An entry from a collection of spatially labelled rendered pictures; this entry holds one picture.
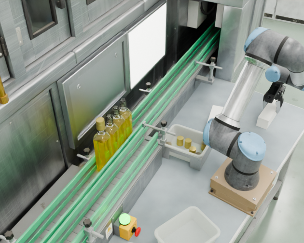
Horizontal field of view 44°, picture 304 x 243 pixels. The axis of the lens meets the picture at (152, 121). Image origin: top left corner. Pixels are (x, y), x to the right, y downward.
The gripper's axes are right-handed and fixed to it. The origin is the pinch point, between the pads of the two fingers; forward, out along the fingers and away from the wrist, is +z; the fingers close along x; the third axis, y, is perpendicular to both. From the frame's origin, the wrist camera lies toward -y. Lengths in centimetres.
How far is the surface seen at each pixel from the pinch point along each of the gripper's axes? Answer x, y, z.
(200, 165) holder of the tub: 13, -59, 0
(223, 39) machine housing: 41, 19, -24
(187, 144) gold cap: 25, -51, -1
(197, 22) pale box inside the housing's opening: 64, 29, -25
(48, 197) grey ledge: 53, -117, -9
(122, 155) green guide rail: 38, -87, -16
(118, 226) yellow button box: 24, -110, -3
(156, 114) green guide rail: 44, -51, -12
